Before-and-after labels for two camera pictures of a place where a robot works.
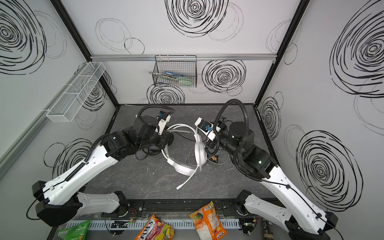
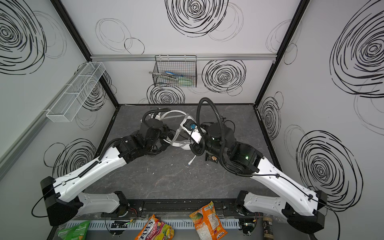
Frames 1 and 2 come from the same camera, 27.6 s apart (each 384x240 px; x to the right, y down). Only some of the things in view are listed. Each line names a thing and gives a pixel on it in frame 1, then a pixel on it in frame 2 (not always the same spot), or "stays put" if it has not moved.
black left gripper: x=163 y=139 stays put
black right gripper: x=212 y=143 -> x=202 y=139
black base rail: x=181 y=209 stays put
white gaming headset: x=185 y=169 -> x=181 y=145
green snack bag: x=78 y=232 stays put
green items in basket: x=179 y=81 stays put
